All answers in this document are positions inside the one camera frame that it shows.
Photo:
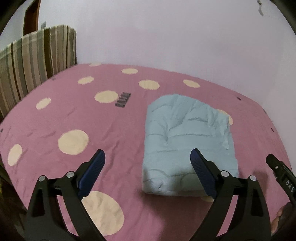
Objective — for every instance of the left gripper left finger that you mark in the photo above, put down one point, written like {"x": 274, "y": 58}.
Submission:
{"x": 44, "y": 220}

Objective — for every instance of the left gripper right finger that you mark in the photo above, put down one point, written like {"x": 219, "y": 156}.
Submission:
{"x": 239, "y": 210}

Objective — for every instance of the light blue puffer jacket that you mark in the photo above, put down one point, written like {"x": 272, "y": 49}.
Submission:
{"x": 174, "y": 126}

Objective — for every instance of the person's right hand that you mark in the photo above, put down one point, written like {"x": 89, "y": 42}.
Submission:
{"x": 281, "y": 217}

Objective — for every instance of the pink polka dot bedsheet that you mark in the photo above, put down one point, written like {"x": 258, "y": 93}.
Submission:
{"x": 65, "y": 120}

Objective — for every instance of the striped headboard cushion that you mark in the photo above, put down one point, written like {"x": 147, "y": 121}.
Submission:
{"x": 34, "y": 58}

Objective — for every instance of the brown wooden door frame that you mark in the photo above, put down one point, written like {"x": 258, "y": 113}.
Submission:
{"x": 31, "y": 17}

